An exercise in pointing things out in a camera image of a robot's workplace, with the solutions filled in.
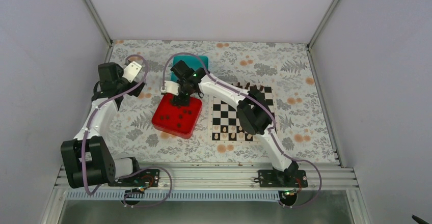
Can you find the red plastic tray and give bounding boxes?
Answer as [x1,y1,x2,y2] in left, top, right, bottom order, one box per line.
[151,94,202,139]

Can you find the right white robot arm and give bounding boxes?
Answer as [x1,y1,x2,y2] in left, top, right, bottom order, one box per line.
[160,61,299,187]

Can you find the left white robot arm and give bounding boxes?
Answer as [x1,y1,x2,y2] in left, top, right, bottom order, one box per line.
[60,62,145,188]

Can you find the black white chessboard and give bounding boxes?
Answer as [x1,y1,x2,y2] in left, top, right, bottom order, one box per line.
[209,83,277,145]

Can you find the floral patterned table mat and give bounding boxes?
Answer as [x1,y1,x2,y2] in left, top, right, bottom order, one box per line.
[105,40,336,163]

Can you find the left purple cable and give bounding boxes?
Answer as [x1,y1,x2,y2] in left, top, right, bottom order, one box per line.
[80,53,173,208]

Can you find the purple cable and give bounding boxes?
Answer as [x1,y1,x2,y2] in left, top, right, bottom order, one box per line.
[161,52,322,210]
[80,53,173,208]

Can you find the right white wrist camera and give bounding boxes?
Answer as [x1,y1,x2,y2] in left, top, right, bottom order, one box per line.
[160,80,180,96]

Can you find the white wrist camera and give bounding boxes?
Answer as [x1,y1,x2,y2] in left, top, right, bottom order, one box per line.
[160,80,180,96]
[122,61,142,82]

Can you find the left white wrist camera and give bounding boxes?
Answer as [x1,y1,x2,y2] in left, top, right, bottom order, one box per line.
[122,61,142,82]

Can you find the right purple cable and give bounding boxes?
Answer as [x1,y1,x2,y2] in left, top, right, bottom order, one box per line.
[161,52,322,210]

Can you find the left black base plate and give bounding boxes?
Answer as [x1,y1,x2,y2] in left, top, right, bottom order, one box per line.
[108,169,160,188]

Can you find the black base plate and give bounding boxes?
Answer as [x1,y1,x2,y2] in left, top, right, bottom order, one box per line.
[253,170,308,188]
[108,169,160,188]

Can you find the aluminium mounting rail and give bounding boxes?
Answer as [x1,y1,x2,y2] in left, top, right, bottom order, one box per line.
[53,163,359,191]

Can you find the aluminium corner post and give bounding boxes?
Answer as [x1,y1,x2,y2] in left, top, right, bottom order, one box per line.
[83,0,112,45]

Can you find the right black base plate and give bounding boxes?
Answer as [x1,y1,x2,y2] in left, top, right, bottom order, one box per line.
[253,170,308,188]

